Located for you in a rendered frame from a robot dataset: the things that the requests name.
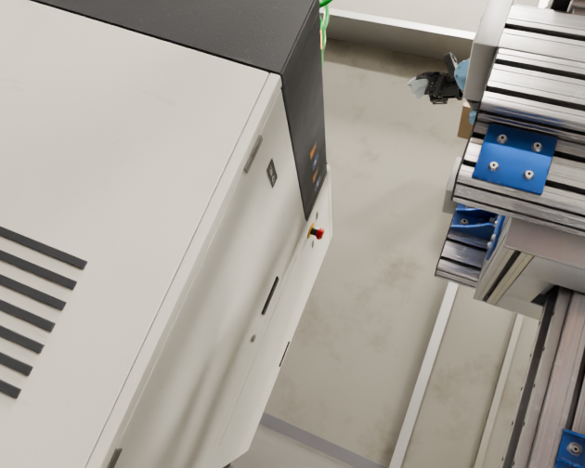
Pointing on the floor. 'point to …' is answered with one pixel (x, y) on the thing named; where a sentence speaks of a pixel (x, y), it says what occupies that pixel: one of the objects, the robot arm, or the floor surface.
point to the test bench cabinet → (94, 218)
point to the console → (274, 340)
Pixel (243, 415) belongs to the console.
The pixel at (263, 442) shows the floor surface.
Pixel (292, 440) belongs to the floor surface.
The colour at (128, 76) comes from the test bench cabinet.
